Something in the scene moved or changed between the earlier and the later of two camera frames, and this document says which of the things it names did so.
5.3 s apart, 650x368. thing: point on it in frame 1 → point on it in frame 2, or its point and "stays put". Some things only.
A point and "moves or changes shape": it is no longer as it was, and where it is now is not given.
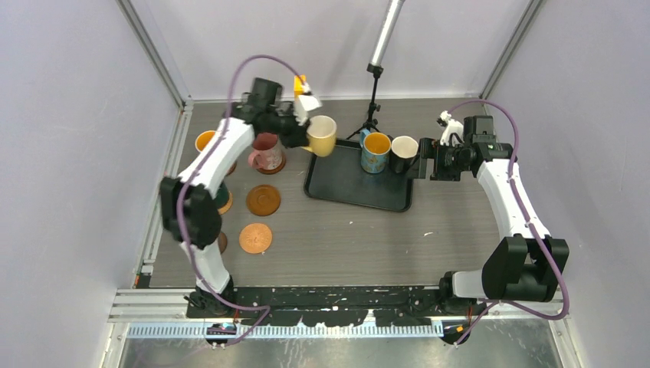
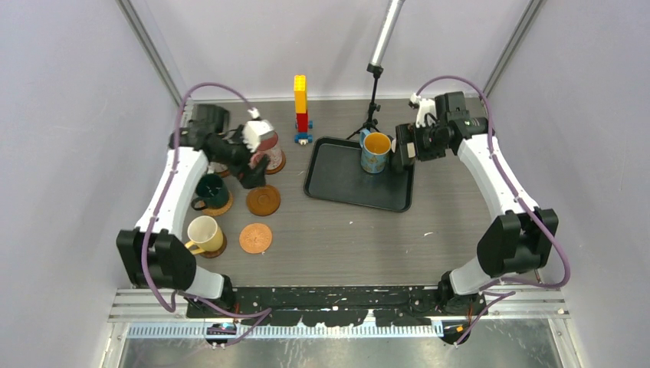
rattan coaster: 255,238 stays put
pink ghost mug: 267,152 stays put
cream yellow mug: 321,134 moves or changes shape
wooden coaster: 263,200 stays put
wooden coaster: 274,170 stays put
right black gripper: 430,149 → 407,133
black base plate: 336,305 stays put
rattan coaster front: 228,205 stays put
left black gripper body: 287,128 → 237,156
